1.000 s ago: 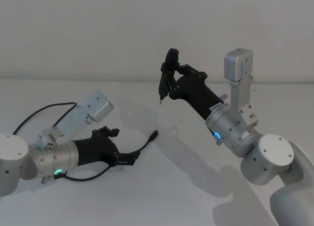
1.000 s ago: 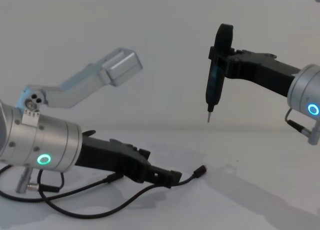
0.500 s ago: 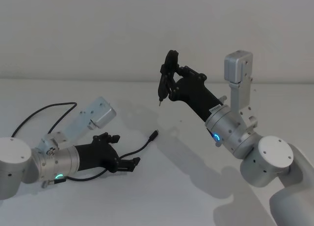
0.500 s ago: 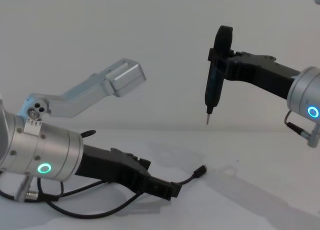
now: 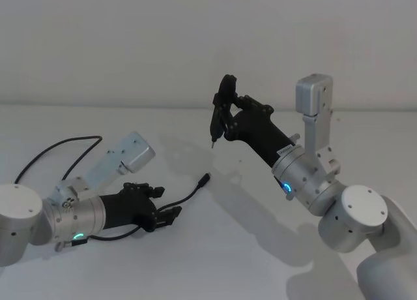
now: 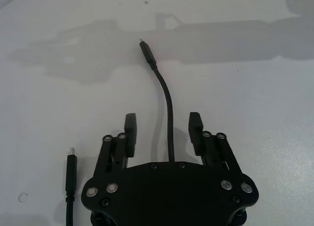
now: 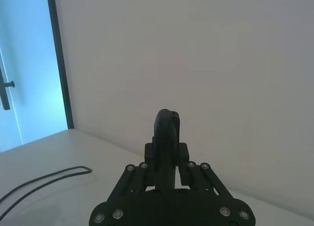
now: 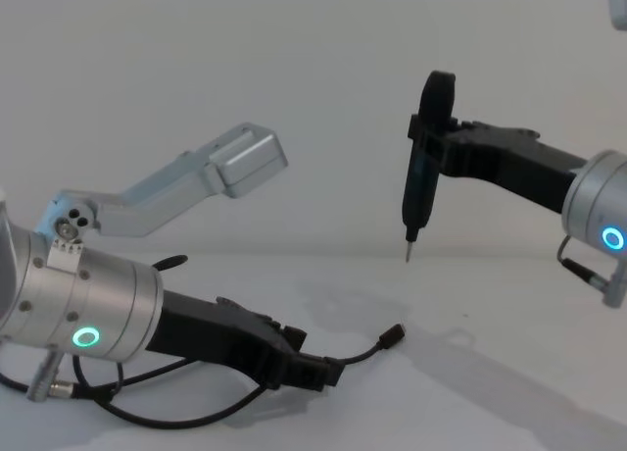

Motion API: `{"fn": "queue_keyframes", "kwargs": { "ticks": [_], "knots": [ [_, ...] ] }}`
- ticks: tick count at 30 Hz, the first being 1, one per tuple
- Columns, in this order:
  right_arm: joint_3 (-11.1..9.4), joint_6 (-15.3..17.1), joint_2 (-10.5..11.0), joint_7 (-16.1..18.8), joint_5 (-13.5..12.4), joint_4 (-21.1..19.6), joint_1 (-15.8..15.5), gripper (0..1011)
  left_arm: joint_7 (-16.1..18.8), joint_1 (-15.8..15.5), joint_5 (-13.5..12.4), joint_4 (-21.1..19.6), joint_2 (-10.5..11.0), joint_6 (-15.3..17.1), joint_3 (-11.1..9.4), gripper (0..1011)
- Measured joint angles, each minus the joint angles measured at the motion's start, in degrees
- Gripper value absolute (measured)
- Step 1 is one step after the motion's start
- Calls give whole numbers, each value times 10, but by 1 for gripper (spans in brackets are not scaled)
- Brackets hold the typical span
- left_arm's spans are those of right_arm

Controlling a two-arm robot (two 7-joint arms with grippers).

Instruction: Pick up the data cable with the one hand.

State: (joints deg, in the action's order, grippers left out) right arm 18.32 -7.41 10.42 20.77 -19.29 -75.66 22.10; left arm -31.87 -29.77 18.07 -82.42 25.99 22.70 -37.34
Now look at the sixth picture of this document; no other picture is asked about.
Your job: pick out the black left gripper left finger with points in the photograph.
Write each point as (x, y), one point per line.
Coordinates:
(130, 135)

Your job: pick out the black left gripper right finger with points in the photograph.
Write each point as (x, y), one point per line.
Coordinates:
(196, 135)

